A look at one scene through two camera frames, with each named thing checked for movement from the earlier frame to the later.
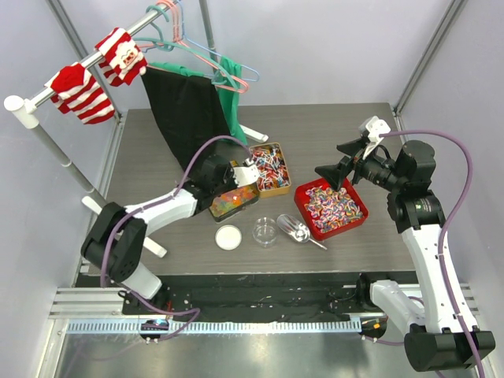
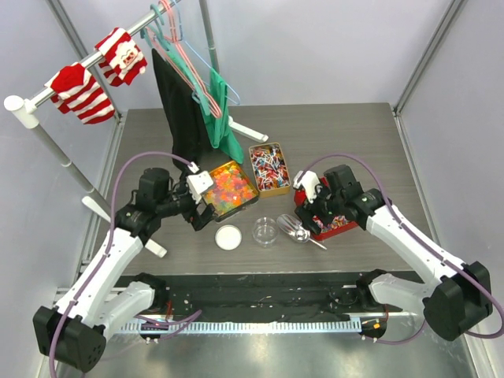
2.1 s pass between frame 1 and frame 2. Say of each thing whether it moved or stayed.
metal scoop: stayed
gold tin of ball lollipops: stayed
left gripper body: moved
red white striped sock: stayed
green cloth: moved
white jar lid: stayed
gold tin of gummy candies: stayed
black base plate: stayed
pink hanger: moved
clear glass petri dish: stayed
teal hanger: moved
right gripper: moved
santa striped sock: stayed
